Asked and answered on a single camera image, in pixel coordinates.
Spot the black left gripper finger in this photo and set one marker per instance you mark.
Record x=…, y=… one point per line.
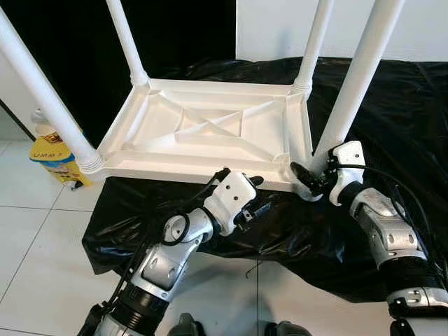
x=253, y=180
x=262, y=208

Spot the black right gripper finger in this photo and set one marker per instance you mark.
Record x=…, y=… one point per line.
x=304, y=176

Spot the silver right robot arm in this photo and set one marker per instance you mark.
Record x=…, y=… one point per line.
x=388, y=231

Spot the black plastic tablecloth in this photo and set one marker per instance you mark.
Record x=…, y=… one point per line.
x=315, y=245

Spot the black robot right foot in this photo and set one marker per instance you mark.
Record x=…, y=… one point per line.
x=285, y=329

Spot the black robot foot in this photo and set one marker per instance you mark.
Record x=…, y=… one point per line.
x=285, y=329
x=187, y=325

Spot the black robot left foot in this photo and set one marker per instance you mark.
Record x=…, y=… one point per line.
x=187, y=325

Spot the yellow and blue carton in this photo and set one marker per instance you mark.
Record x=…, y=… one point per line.
x=52, y=164

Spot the printed paper cup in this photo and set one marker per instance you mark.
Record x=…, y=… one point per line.
x=38, y=126

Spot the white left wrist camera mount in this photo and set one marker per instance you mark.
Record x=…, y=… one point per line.
x=231, y=192

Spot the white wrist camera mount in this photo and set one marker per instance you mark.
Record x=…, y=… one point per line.
x=348, y=157
x=231, y=192

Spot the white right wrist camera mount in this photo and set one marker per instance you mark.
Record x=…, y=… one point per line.
x=348, y=157

